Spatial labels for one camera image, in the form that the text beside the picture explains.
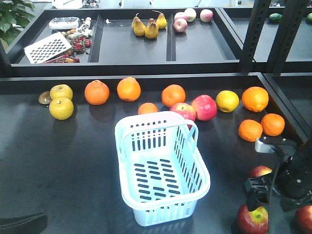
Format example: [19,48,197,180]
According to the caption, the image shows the brown yellow pear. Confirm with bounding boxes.
[145,18,159,39]
[153,10,168,29]
[132,13,146,37]

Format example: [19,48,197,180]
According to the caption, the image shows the orange behind pink apples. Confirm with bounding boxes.
[161,84,186,107]

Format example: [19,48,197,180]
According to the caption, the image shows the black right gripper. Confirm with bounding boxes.
[245,175,312,212]

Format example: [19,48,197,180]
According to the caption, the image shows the pale pink apple middle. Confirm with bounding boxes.
[184,8,196,22]

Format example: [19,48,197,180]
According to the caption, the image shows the pink red apple left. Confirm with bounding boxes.
[170,102,196,121]

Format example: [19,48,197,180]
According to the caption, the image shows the pale pink apple right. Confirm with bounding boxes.
[200,9,213,23]

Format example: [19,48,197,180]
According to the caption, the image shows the brown yellow pear left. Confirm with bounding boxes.
[132,13,146,37]

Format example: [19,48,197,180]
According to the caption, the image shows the red yellow apple front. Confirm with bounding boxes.
[295,205,312,234]

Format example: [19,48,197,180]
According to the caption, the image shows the green avocado on shelf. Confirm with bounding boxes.
[269,13,282,23]

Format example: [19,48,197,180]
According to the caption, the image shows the pink red apple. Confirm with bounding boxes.
[192,95,217,121]
[170,102,196,121]

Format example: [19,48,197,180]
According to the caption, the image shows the brown yellow pear middle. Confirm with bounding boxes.
[145,18,159,39]

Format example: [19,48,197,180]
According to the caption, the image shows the small orange behind basket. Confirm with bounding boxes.
[138,102,158,115]

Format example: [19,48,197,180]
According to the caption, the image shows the white plastic fittings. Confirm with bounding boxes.
[75,17,93,38]

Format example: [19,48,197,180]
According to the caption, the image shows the pale pink apple front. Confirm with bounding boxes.
[174,18,188,33]

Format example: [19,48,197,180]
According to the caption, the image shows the pile of small red fruits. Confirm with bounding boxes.
[44,29,92,63]

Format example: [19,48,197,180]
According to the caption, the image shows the white electronic device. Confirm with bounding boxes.
[49,17,80,30]

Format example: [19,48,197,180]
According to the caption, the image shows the green potted plant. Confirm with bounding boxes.
[0,0,35,45]

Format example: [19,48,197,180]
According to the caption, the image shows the brown yellow pear right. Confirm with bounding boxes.
[153,10,168,29]

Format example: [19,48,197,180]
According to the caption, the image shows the yellow apple back left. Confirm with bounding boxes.
[50,84,73,100]

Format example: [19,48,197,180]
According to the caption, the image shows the small orange near apples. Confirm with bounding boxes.
[238,119,263,142]

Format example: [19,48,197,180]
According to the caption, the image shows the orange front right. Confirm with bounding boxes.
[260,113,285,137]

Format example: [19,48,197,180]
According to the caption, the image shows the orange with knob left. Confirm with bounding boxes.
[84,80,110,105]

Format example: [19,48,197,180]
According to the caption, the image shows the large orange back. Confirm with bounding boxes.
[242,86,269,113]

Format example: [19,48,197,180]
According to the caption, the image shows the pale pink apple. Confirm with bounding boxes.
[200,9,213,23]
[184,8,196,22]
[174,18,188,33]

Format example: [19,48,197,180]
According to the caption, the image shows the red yellow apple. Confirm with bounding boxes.
[236,204,269,234]
[295,205,312,234]
[248,165,273,178]

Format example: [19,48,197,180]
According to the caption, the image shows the light blue plastic basket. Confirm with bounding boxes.
[115,111,211,226]

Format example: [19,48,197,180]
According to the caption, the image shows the black upright shelf post right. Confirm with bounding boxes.
[266,0,309,73]

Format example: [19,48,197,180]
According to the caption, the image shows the black wooden fruit display stand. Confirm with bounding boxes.
[0,7,312,234]

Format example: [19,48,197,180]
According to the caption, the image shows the brown mushroom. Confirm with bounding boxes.
[38,91,52,104]

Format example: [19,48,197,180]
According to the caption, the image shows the yellow apple front left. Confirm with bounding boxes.
[49,97,74,120]

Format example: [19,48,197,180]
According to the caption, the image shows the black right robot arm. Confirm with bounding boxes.
[245,136,312,212]

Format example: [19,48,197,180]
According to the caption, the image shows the pink red apple right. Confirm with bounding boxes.
[192,95,217,121]

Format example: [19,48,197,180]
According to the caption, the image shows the yellow orange citrus fruit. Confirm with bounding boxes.
[215,90,239,113]

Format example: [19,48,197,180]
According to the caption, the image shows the white perforated plastic tray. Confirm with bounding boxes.
[24,32,72,64]

